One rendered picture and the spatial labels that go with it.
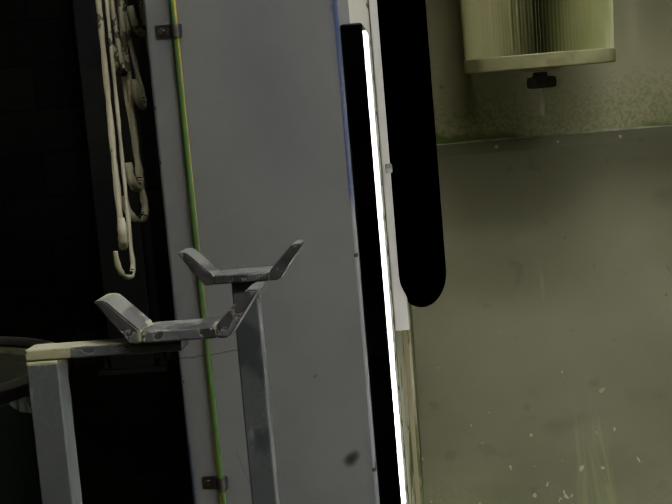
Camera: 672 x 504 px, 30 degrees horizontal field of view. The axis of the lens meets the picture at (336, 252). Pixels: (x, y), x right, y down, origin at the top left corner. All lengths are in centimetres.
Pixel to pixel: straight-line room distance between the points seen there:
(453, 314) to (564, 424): 35
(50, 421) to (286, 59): 61
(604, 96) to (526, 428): 83
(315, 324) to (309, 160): 15
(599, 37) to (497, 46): 22
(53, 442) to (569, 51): 216
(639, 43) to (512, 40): 47
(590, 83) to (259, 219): 196
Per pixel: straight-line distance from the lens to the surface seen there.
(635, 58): 308
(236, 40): 117
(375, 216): 118
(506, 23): 270
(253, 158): 117
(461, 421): 276
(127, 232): 121
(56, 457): 64
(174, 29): 118
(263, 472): 83
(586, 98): 306
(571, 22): 270
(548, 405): 277
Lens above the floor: 119
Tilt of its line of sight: 6 degrees down
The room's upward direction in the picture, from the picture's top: 5 degrees counter-clockwise
